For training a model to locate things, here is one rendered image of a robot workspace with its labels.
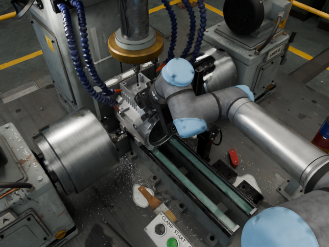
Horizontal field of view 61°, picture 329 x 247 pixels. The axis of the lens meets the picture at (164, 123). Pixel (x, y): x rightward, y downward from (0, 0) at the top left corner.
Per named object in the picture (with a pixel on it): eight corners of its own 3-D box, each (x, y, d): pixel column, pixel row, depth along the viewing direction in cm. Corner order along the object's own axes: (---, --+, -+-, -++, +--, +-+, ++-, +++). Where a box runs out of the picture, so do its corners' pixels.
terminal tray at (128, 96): (120, 97, 111) (118, 83, 105) (142, 86, 116) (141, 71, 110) (139, 114, 105) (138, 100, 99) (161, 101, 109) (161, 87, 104)
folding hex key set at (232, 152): (239, 166, 122) (240, 164, 121) (232, 167, 122) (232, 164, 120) (234, 150, 128) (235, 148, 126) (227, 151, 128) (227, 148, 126)
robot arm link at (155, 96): (184, 92, 80) (162, 105, 77) (177, 98, 84) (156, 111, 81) (169, 70, 81) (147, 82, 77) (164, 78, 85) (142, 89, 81)
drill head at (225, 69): (152, 102, 132) (151, 57, 113) (213, 68, 150) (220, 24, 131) (190, 134, 119) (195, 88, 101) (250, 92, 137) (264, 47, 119)
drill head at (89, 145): (11, 183, 103) (-23, 140, 84) (97, 134, 119) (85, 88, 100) (39, 236, 90) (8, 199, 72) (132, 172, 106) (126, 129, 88)
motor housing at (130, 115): (116, 128, 120) (110, 95, 106) (151, 108, 129) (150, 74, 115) (145, 158, 110) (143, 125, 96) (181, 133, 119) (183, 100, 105)
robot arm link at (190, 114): (225, 122, 69) (209, 82, 71) (184, 135, 66) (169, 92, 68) (213, 130, 77) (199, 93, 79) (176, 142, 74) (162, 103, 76)
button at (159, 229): (153, 230, 78) (152, 229, 77) (161, 221, 79) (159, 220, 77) (160, 238, 77) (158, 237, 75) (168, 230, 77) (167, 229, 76)
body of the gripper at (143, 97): (150, 89, 95) (162, 74, 85) (164, 111, 95) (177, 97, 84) (132, 100, 92) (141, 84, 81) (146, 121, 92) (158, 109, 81)
